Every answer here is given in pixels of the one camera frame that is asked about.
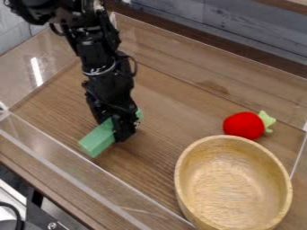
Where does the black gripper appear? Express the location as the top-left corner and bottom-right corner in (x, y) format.
(82, 68), (137, 142)

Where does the green rectangular block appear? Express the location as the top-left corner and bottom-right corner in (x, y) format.
(77, 109), (142, 158)

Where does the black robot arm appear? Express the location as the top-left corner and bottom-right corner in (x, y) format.
(4, 0), (137, 142)

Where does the brown wooden bowl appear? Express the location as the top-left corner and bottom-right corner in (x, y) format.
(173, 135), (292, 230)

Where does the black table leg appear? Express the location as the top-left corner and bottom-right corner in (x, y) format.
(29, 190), (42, 208)

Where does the red plush strawberry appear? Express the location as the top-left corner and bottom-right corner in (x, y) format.
(221, 111), (277, 140)

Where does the clear acrylic enclosure wall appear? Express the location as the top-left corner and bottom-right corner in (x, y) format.
(0, 16), (307, 230)

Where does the black cable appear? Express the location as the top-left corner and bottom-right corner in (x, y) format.
(0, 201), (24, 230)

